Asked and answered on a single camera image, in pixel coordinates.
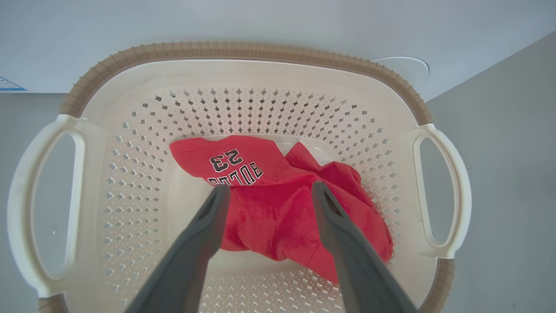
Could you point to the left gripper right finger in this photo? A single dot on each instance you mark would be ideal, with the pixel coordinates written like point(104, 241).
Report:
point(356, 261)

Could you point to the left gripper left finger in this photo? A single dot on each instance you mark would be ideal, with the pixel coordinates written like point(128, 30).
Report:
point(186, 261)

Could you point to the red basketball jersey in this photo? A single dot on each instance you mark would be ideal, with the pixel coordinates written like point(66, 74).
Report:
point(269, 213)

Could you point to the cream perforated laundry basket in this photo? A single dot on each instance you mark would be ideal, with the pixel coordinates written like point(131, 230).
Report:
point(278, 108)

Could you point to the white front-load washing machine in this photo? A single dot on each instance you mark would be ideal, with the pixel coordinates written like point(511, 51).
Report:
point(260, 21)

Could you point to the round white filter cover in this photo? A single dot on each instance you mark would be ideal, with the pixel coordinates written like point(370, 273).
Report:
point(410, 69)

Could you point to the blue triangle sticker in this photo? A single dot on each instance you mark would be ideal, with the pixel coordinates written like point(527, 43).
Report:
point(8, 86)

